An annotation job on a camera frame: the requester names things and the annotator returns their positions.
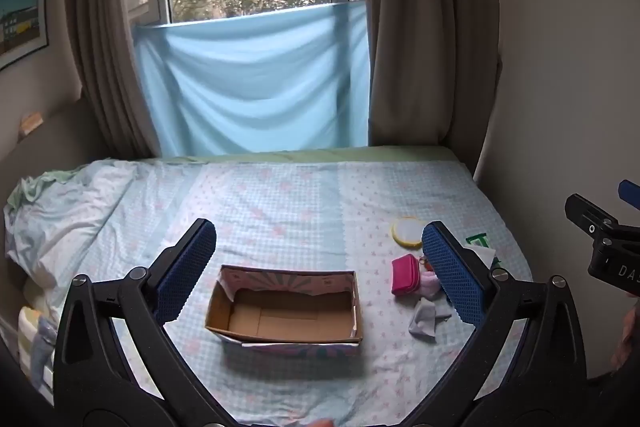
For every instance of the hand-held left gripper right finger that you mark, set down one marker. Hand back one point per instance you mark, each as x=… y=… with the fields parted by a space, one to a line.
x=452 y=272

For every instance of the pale yellow cloth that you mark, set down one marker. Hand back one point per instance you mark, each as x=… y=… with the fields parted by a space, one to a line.
x=32 y=332

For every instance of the cardboard box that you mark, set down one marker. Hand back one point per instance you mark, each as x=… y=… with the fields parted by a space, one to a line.
x=280 y=312

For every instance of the light blue hanging cloth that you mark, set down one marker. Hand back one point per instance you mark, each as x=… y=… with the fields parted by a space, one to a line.
x=255 y=82

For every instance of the green bed sheet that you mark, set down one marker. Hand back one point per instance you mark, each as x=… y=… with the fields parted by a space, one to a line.
x=310 y=154

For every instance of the pink fluffy wristband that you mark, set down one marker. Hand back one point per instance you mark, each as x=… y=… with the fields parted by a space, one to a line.
x=429 y=284

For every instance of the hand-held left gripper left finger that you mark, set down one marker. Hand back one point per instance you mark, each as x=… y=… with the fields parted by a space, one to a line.
x=186 y=272

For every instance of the green snack packet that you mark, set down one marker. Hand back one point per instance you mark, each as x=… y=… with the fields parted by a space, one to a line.
x=480 y=239

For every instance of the brown curtain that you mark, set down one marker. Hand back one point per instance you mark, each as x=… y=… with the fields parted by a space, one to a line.
x=107 y=57
x=430 y=32

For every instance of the small tan box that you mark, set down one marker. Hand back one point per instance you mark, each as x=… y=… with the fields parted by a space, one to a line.
x=31 y=122

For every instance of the framed wall picture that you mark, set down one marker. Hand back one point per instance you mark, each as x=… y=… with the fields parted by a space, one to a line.
x=20 y=17

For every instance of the orange knitted fruit charm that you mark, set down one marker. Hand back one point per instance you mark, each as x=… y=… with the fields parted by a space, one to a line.
x=425 y=261

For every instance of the white paper tissue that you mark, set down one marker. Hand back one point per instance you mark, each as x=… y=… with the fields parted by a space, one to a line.
x=483 y=253

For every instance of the pink zip pouch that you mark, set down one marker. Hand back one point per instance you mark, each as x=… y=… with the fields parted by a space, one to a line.
x=406 y=276

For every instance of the grey cloth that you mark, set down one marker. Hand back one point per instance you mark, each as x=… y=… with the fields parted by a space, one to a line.
x=425 y=319

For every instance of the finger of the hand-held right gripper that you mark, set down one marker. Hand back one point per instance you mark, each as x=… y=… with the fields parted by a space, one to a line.
x=590 y=213
x=631 y=196

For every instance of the person's right hand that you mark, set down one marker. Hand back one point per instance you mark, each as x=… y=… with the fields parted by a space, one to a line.
x=629 y=337

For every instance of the round yellow pocket mirror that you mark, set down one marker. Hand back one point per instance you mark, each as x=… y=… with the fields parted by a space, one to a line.
x=406 y=233

